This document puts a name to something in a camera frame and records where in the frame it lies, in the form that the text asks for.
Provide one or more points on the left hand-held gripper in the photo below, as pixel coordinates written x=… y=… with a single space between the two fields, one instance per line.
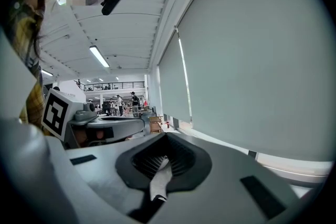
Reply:
x=56 y=112

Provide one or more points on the black balcony railing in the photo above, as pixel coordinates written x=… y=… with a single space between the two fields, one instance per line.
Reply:
x=118 y=82

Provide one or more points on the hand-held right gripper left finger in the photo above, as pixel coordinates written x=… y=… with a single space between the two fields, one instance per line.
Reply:
x=99 y=170

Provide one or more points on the grey roller blind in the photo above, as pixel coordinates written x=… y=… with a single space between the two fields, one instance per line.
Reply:
x=249 y=60
x=173 y=86

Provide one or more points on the person's left hand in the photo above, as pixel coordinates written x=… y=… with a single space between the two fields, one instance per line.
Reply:
x=99 y=134

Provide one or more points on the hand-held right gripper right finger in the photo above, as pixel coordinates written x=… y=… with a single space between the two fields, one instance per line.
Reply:
x=236 y=191

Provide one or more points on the long ceiling light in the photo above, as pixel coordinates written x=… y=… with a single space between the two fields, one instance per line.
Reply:
x=47 y=73
x=99 y=56

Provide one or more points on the wooden shelf rack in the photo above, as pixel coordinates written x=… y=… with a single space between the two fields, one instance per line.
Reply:
x=155 y=123

